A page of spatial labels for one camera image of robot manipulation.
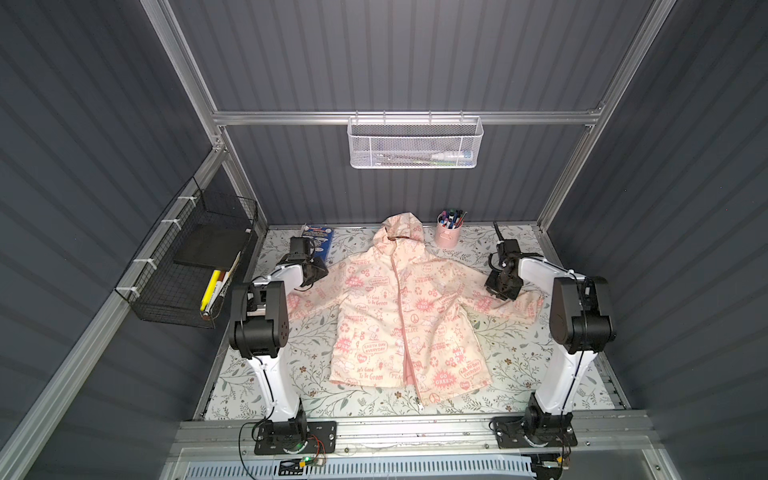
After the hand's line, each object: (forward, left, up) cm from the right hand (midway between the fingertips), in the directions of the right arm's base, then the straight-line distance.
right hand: (497, 290), depth 100 cm
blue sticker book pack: (+24, +63, 0) cm, 67 cm away
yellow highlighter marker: (-16, +79, +26) cm, 84 cm away
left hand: (+6, +59, +4) cm, 59 cm away
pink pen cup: (+20, +15, +9) cm, 27 cm away
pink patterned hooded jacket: (-11, +30, -1) cm, 32 cm away
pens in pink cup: (+23, +14, +12) cm, 29 cm away
